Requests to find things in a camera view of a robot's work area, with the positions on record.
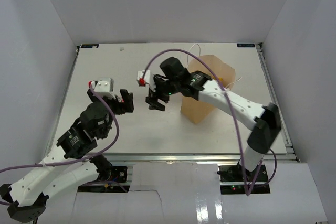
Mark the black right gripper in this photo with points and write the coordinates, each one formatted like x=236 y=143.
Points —
x=153 y=100

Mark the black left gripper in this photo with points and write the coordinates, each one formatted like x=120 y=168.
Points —
x=127 y=106

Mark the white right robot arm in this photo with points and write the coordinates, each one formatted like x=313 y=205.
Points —
x=263 y=121

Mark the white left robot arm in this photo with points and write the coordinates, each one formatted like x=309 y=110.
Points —
x=70 y=163

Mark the brown paper bag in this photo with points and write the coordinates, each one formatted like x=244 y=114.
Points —
x=197 y=111

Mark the blue label sticker left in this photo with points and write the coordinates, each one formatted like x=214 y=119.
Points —
x=89 y=46

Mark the blue label sticker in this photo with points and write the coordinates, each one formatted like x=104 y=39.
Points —
x=89 y=46
x=246 y=45

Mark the blue label sticker right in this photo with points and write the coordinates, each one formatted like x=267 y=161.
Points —
x=246 y=45

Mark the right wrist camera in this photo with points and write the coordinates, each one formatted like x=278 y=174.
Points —
x=146 y=78

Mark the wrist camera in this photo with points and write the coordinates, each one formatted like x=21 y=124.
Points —
x=102 y=86
x=146 y=78

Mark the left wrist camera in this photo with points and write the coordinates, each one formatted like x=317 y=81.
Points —
x=102 y=86

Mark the aluminium table frame rail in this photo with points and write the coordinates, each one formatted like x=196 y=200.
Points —
x=172 y=157

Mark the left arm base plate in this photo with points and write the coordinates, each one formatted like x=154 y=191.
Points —
x=112 y=181

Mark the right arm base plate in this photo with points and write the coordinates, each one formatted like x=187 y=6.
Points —
x=232 y=183

